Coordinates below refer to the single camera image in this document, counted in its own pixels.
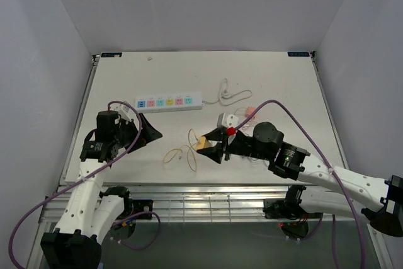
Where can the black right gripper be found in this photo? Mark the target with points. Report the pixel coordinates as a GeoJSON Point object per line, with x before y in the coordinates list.
{"type": "Point", "coordinates": [215, 152]}

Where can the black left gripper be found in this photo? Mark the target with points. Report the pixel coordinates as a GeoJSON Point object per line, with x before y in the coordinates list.
{"type": "Point", "coordinates": [148, 134]}

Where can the white colourful power strip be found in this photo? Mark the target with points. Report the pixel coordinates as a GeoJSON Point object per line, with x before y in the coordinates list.
{"type": "Point", "coordinates": [171, 102]}

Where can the yellow charger plug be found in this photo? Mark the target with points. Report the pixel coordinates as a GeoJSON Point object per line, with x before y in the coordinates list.
{"type": "Point", "coordinates": [202, 143]}

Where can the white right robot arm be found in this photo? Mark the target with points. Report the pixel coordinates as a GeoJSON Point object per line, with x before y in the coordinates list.
{"type": "Point", "coordinates": [320, 190]}

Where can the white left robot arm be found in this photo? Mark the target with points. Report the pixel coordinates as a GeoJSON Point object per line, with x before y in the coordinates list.
{"type": "Point", "coordinates": [91, 212]}

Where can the pink charger plug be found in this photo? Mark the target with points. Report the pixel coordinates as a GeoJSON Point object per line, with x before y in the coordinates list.
{"type": "Point", "coordinates": [250, 112]}

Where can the blue label left corner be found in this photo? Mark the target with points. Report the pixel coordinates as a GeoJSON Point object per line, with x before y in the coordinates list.
{"type": "Point", "coordinates": [111, 55]}

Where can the blue label corner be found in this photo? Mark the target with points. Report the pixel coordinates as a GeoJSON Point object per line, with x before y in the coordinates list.
{"type": "Point", "coordinates": [298, 54]}
{"type": "Point", "coordinates": [111, 55]}

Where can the blue label right corner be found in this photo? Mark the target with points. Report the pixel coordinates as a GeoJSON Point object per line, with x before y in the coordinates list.
{"type": "Point", "coordinates": [298, 54]}

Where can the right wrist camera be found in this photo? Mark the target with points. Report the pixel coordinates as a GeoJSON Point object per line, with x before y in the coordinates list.
{"type": "Point", "coordinates": [227, 120]}

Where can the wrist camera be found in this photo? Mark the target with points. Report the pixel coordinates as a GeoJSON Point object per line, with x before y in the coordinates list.
{"type": "Point", "coordinates": [123, 110]}
{"type": "Point", "coordinates": [227, 120]}

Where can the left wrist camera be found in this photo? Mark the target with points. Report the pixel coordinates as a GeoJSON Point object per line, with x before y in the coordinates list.
{"type": "Point", "coordinates": [123, 110]}

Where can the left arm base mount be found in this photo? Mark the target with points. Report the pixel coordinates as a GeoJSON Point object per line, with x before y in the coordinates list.
{"type": "Point", "coordinates": [131, 206]}

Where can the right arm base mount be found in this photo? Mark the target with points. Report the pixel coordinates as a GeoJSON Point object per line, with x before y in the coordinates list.
{"type": "Point", "coordinates": [288, 207]}

